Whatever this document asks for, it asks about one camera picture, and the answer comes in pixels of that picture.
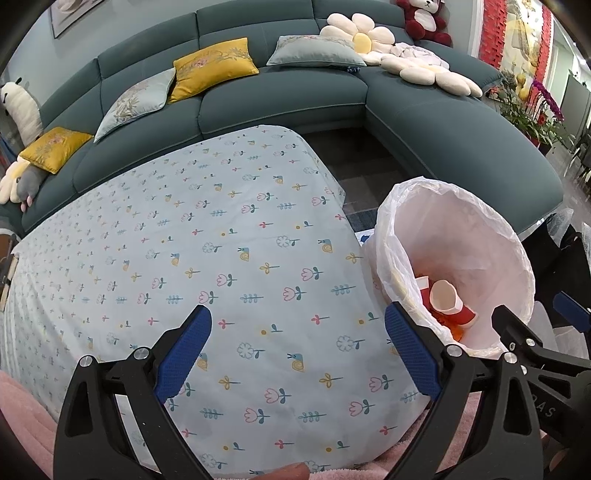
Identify teal corner sofa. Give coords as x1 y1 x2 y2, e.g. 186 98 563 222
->
0 0 565 241

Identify pale blue embroidered cushion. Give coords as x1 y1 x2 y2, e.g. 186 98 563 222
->
266 34 368 68
95 68 177 144

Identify purple orchid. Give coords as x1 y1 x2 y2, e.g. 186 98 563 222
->
533 78 566 123

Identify trash bin with white liner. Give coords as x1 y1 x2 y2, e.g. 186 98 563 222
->
360 176 536 361

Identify clear plastic bag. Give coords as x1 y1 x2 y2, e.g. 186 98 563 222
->
531 300 591 357

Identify pink fluffy cloth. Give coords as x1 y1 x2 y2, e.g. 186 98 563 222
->
0 369 476 480

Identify green potted plant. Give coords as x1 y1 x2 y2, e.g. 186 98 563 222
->
496 71 573 148

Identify yellow embroidered cushion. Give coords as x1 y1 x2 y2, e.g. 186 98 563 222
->
167 39 260 104
18 127 93 175

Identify wall mural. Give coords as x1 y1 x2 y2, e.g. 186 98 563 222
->
505 0 546 88

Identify grey plush toy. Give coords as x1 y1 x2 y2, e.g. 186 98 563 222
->
11 161 49 213

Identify dining chairs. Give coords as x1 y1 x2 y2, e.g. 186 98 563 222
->
563 134 591 185

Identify person's bare knee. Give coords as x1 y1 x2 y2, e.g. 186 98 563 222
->
252 463 311 480

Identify red wall decoration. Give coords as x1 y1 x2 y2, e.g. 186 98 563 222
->
478 0 555 81

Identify pale quilted cushion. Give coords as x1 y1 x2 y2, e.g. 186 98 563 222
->
392 41 451 70

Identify floral print tablecloth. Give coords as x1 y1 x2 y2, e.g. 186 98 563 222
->
0 124 432 476

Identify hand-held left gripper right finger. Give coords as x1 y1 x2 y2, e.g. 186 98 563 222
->
384 302 548 480

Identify long white plush toy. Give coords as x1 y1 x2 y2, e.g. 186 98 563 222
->
0 78 44 148

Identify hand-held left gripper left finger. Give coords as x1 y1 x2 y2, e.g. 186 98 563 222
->
53 305 213 480

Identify framed wall picture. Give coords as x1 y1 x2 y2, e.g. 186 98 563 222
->
48 0 105 38

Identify red teddy bear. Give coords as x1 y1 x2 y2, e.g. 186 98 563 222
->
396 0 454 46

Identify blue patterned floor mat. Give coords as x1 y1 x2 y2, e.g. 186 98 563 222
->
348 209 385 245

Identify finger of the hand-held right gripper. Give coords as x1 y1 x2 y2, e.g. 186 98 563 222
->
553 292 591 334
491 305 591 370

